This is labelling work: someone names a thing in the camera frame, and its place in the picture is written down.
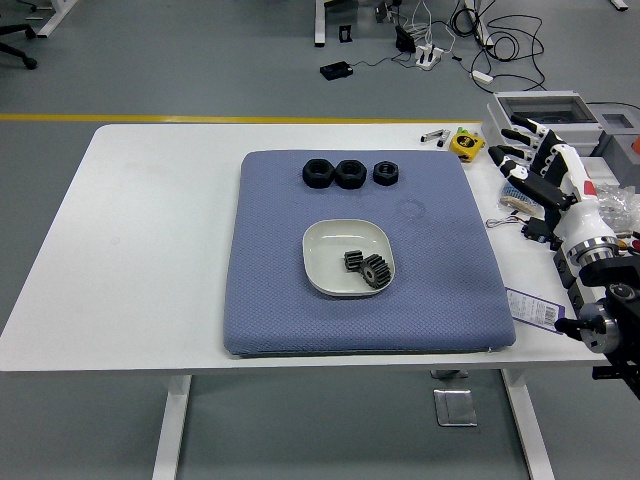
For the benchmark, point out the black bracket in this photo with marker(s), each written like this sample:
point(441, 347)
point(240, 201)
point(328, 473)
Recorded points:
point(345, 34)

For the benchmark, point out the white square dish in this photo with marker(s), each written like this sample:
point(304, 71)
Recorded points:
point(325, 255)

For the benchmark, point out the flat black box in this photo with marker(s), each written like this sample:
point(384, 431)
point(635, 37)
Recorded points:
point(336, 71)

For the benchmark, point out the white table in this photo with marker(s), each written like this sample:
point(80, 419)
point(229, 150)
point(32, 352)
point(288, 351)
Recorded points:
point(150, 225)

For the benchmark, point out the white desk leg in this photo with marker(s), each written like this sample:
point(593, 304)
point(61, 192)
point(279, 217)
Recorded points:
point(52, 17)
point(320, 25)

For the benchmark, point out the purple-edged label card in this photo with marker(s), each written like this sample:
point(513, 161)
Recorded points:
point(532, 310)

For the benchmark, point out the grey enclosure with clear lid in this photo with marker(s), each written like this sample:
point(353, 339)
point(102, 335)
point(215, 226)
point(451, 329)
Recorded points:
point(565, 107)

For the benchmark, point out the black table control panel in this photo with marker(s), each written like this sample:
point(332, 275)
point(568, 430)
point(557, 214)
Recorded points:
point(602, 374)

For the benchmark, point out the large black hex nut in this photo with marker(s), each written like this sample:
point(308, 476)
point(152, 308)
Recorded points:
point(350, 175)
point(317, 175)

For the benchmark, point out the small black gear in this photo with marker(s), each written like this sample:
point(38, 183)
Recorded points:
point(353, 261)

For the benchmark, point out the metal floor plate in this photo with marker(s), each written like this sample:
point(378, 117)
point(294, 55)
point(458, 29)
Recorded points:
point(455, 407)

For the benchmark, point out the large dark metal gear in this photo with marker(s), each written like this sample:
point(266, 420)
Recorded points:
point(377, 272)

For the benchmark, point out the blue-grey quilted mat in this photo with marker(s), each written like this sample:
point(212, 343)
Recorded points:
point(280, 300)

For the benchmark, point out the clear plastic bag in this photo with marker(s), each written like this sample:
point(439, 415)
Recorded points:
point(620, 205)

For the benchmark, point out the white power strip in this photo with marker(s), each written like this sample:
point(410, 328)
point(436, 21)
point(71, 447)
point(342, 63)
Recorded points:
point(429, 56)

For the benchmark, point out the grey box with orange button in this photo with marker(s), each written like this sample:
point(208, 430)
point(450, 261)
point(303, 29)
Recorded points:
point(622, 150)

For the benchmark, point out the small black hex nut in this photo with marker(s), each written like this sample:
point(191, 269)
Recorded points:
point(385, 174)

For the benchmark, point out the yellow tape measure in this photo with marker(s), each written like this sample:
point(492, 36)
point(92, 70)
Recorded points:
point(466, 146)

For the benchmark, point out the white power adapter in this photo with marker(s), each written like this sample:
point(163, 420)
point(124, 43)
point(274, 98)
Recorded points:
point(483, 77)

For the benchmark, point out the black power adapter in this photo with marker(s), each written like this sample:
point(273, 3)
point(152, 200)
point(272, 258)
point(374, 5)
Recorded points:
point(404, 39)

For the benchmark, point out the blue resistor tape bundle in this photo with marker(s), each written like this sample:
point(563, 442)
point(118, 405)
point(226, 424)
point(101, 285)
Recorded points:
point(517, 202)

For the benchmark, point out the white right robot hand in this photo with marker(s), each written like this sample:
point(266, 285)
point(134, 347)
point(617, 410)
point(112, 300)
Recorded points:
point(580, 210)

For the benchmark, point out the black office chair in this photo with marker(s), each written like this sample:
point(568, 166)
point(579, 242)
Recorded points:
point(15, 50)

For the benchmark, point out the small white box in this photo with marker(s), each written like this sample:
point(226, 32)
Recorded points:
point(600, 170)

